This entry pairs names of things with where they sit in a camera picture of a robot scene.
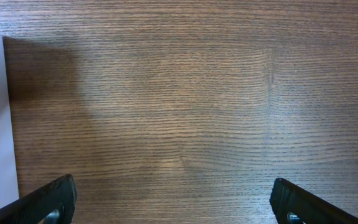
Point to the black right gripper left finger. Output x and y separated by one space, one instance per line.
52 203

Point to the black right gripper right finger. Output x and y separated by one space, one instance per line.
293 204

